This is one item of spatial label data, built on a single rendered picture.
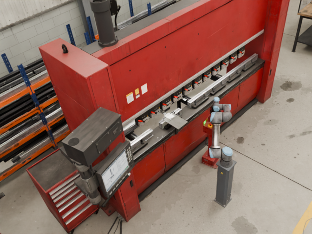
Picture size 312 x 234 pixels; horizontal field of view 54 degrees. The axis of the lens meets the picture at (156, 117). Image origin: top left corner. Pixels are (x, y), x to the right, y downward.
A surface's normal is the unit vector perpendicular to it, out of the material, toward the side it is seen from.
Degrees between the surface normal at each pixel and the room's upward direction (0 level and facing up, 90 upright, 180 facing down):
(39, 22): 90
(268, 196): 0
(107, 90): 90
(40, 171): 0
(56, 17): 90
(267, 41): 90
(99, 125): 0
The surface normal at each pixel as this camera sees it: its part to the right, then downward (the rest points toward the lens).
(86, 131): -0.09, -0.75
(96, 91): 0.69, 0.43
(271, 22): -0.72, 0.51
